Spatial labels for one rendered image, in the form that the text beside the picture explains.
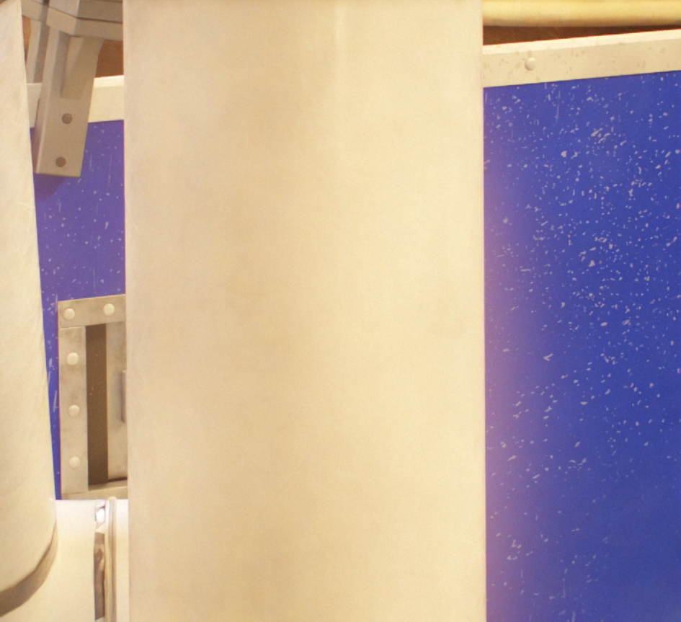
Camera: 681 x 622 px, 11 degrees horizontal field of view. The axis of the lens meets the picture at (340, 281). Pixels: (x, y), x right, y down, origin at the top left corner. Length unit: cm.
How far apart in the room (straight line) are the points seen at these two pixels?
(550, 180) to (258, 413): 101
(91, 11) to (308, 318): 83
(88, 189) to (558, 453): 35
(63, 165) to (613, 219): 36
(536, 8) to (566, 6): 2
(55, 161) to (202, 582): 85
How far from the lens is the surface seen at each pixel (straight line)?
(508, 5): 228
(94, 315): 204
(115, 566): 163
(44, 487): 156
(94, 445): 207
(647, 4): 229
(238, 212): 115
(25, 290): 143
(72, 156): 200
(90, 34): 196
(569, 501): 220
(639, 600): 225
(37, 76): 201
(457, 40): 117
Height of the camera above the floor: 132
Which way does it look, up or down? 13 degrees down
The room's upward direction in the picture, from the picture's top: straight up
